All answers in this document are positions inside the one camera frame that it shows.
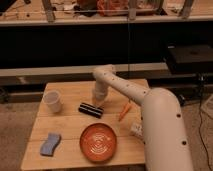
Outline beige rounded end effector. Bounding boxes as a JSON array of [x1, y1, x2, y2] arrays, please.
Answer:
[[92, 81, 108, 106]]

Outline black striped eraser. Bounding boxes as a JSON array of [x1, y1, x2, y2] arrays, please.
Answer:
[[78, 103, 104, 118]]

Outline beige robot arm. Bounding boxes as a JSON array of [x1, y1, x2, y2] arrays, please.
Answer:
[[92, 64, 194, 171]]

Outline orange carrot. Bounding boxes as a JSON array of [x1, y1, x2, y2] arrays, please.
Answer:
[[118, 102, 131, 122]]

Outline translucent plastic cup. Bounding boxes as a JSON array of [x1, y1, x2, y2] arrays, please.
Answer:
[[42, 90, 62, 113]]

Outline wooden table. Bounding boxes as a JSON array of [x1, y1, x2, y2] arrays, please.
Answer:
[[21, 81, 145, 171]]

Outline beige patterned can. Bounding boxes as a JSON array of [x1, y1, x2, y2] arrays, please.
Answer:
[[130, 122, 143, 139]]

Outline orange ridged plate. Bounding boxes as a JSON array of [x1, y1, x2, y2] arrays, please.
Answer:
[[79, 123, 117, 163]]

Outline black box on stand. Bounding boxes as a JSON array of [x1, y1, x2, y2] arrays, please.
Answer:
[[165, 45, 213, 74]]

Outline blue sponge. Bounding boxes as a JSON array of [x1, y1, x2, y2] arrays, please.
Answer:
[[40, 133, 61, 157]]

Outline black hanging cable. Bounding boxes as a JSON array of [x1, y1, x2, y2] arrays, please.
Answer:
[[197, 73, 213, 164]]

